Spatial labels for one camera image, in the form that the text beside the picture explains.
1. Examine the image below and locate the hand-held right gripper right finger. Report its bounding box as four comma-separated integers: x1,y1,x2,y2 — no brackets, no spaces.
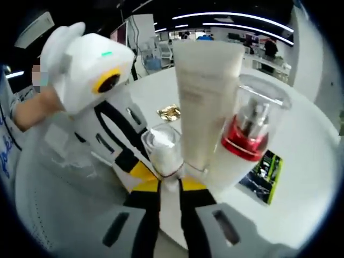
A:
178,178,266,258

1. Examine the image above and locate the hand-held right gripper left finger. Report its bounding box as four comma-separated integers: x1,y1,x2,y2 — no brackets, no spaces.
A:
85,179,162,258

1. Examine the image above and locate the gold foil skincare sachet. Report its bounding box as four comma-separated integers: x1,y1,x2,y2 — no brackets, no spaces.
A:
156,104,182,123

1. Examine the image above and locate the white pump bottle red collar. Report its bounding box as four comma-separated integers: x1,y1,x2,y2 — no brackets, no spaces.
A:
206,74,293,197

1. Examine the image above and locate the cream skincare tube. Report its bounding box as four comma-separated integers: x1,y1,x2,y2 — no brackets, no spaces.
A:
171,40,245,174

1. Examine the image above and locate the green black skincare sachet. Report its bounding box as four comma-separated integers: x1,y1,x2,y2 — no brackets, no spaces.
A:
238,149,285,206

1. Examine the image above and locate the person's left hand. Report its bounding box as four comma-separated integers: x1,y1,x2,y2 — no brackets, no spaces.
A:
36,88,67,121

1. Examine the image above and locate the ceiling air conditioner unit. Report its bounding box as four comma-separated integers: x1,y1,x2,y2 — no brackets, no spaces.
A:
15,12,54,49

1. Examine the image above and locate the person's white printed shirt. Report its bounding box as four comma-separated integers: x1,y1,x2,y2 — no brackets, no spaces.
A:
0,66,24,189

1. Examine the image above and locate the white cabinet counter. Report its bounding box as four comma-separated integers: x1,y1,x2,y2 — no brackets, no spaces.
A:
252,56,293,81

